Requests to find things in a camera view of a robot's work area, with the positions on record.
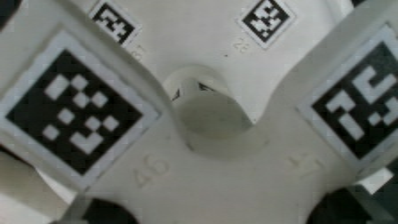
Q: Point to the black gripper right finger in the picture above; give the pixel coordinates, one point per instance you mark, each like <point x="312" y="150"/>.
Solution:
<point x="339" y="210"/>

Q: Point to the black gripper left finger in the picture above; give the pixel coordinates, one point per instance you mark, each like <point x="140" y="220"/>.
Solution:
<point x="106" y="212"/>

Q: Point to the white cylindrical table leg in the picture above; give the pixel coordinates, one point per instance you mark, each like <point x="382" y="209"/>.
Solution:
<point x="209" y="110"/>

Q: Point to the white cross-shaped table base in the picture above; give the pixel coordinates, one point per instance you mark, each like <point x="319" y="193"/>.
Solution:
<point x="207" y="173"/>

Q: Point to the white round table top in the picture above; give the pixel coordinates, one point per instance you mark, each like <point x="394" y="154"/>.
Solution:
<point x="190" y="40"/>

